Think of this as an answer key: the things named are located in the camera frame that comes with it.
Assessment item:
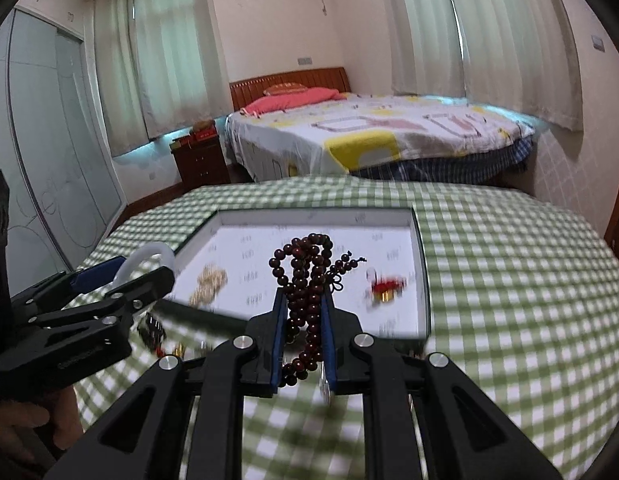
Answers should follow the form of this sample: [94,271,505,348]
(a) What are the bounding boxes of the white jade bangle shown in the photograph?
[112,242,178,292]

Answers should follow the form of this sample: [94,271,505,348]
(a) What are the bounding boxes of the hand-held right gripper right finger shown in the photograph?
[320,294,565,480]

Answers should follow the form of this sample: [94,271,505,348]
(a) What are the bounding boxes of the person's left hand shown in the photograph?
[0,389,86,467]

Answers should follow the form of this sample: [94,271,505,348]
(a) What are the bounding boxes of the gold chain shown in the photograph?
[190,266,229,309]

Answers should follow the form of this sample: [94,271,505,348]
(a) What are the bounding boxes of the dark wooden nightstand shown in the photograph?
[170,132,232,195]

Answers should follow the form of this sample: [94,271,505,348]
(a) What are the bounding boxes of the pink pillow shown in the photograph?
[242,86,343,117]

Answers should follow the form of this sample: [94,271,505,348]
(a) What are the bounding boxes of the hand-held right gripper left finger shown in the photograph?
[42,287,290,480]

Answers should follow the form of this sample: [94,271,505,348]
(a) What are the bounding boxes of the white shallow box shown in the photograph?
[162,207,431,347]

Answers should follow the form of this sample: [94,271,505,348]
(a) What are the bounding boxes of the frosted glass wardrobe door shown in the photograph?
[0,7,128,272]

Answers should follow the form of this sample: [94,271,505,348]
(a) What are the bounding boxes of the white curtain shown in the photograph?
[379,0,466,97]
[132,0,226,141]
[439,0,586,132]
[92,0,146,157]

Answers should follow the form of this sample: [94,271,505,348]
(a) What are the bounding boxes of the wooden headboard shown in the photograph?
[230,67,351,111]

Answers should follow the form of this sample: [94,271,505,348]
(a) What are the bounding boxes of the green checked tablecloth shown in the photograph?
[72,175,619,480]

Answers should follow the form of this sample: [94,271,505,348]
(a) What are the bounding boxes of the patterned white bedsheet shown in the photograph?
[224,92,538,184]

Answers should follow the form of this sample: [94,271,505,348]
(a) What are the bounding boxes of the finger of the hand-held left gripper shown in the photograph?
[10,256,126,317]
[26,265,177,335]

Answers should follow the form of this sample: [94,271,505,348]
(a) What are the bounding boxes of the blue plaid bed skirt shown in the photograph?
[349,137,533,189]

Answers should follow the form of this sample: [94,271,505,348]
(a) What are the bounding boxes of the dark red bead bracelet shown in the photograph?
[268,232,367,389]

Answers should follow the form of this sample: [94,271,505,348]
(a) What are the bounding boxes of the dark small jewelry piece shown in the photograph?
[137,312,168,349]

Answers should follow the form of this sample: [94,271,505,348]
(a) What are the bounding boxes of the red and gold charm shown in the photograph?
[365,269,408,306]

